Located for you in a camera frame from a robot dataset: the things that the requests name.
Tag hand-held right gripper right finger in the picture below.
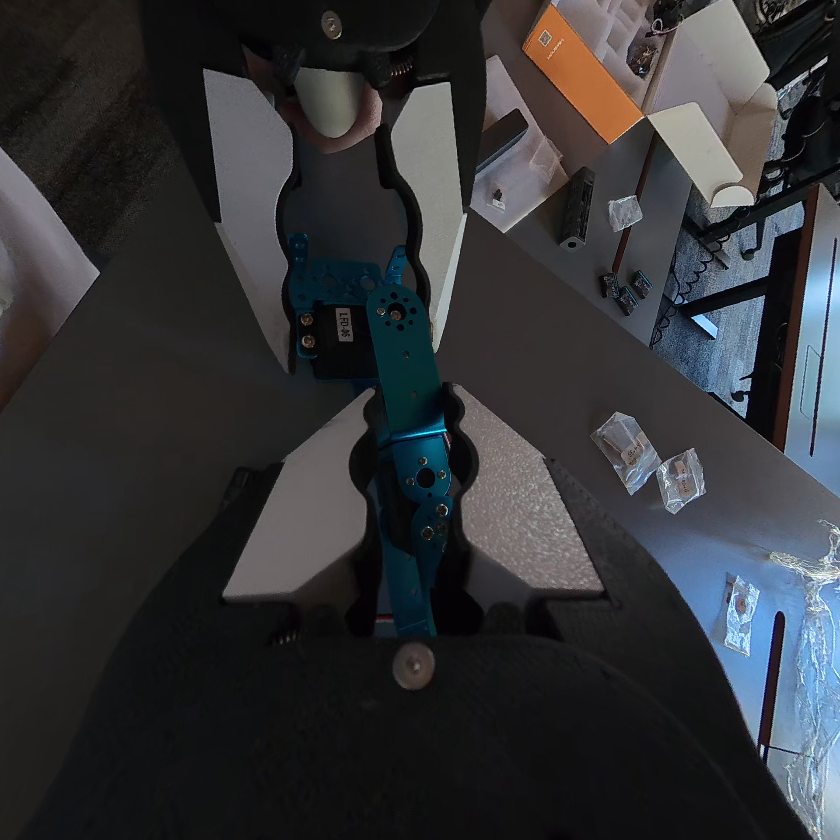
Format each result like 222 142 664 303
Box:
443 382 611 634

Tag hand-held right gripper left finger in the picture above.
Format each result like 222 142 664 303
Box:
222 387 383 637

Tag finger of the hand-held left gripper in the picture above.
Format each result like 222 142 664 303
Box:
375 82 470 350
202 67 308 376

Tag blue toy robot arm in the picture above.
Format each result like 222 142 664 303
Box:
282 233 460 639

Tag wood-edged grey desk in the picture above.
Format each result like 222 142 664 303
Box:
771 184 840 454

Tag flat dark grey box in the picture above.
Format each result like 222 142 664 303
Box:
476 108 531 170

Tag white foam sheet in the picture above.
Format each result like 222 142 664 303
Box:
469 54 572 234

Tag small clear screw bag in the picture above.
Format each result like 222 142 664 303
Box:
591 412 660 494
656 448 706 514
722 574 761 656

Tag grey black battery case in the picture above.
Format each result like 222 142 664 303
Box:
558 166 597 253

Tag orange cardboard box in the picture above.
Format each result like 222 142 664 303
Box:
521 0 778 210

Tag person's white shirt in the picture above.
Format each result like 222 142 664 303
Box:
0 147 101 408

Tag crumpled clear plastic wrap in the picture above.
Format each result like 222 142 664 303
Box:
769 520 840 840

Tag black coiled cable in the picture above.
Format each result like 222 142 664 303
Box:
656 243 719 332

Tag black desk frame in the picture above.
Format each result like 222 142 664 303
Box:
679 157 840 342

